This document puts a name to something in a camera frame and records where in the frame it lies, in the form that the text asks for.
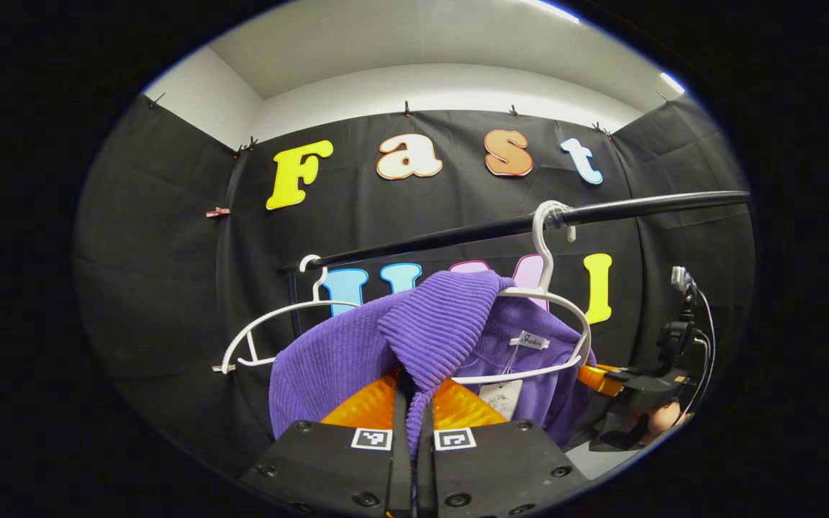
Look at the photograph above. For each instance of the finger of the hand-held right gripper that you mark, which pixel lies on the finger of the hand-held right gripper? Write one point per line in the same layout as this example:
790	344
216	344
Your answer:
648	385

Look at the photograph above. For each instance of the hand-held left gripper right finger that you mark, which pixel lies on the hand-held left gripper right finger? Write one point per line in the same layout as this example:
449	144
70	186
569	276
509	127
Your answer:
423	482

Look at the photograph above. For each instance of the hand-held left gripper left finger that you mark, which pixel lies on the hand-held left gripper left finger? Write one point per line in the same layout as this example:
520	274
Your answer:
400	475

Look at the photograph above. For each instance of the white clothes hanger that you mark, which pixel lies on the white clothes hanger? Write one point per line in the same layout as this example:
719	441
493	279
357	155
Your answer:
529	292
320	288

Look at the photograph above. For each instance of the black clothes rack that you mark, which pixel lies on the black clothes rack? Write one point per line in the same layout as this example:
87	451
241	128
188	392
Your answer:
637	206

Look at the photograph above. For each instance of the small ceiling light panel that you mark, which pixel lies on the small ceiling light panel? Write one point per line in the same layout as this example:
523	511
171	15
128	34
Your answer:
672	82

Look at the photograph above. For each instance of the black backdrop cloth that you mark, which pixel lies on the black backdrop cloth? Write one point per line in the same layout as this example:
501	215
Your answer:
170	288

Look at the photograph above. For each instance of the pink backdrop clip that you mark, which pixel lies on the pink backdrop clip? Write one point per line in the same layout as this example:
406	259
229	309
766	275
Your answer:
218	212

